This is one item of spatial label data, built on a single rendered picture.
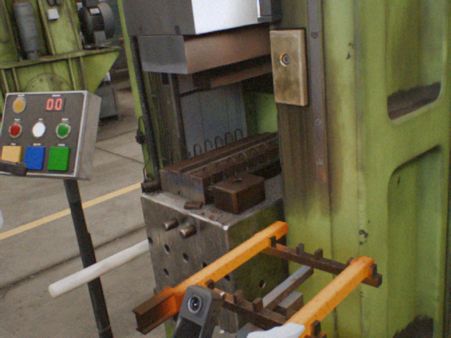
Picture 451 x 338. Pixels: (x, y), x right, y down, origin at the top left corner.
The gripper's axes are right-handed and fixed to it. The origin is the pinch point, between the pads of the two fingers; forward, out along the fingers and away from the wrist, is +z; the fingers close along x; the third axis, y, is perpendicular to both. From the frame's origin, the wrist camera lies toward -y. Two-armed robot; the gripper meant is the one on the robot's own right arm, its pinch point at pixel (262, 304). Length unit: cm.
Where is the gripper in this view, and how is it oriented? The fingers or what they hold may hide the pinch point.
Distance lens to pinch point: 79.3
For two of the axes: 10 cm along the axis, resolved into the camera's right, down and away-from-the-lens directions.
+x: 7.4, 1.5, -6.5
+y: 1.1, 9.4, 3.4
